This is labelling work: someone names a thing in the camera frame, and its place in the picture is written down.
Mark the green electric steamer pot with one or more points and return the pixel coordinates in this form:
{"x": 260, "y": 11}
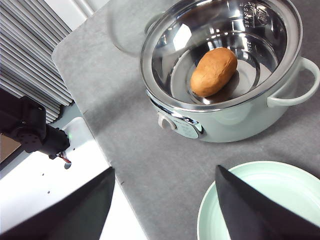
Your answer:
{"x": 264, "y": 35}

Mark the green plate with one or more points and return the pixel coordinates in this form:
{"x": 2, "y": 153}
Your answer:
{"x": 289, "y": 184}

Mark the grey ribbed panel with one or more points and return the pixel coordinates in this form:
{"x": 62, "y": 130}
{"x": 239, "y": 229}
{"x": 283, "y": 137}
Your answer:
{"x": 29, "y": 32}

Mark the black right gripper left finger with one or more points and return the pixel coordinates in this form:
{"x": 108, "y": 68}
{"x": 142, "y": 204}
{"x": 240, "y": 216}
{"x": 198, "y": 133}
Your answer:
{"x": 79, "y": 215}

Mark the grey table mat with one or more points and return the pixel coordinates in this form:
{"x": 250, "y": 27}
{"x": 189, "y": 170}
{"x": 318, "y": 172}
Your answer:
{"x": 167, "y": 176}

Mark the brown potato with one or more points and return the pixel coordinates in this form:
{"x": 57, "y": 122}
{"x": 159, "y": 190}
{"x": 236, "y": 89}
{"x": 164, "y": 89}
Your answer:
{"x": 213, "y": 72}

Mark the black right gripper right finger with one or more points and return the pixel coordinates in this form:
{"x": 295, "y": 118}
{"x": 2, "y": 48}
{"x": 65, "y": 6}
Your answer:
{"x": 253, "y": 215}

